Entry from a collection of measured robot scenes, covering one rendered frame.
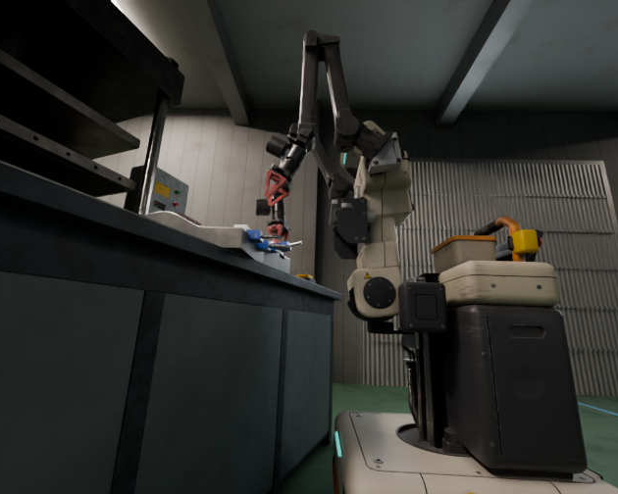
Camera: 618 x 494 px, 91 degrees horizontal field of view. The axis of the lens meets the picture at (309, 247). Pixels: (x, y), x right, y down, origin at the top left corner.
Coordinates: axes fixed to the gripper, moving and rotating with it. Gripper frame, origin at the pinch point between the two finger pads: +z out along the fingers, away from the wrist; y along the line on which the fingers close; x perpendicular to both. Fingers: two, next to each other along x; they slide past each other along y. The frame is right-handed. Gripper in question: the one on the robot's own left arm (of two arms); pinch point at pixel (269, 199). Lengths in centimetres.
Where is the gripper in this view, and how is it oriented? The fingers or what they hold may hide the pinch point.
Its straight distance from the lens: 97.6
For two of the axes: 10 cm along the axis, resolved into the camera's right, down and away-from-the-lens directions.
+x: 8.7, 4.6, -1.4
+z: -4.8, 8.5, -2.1
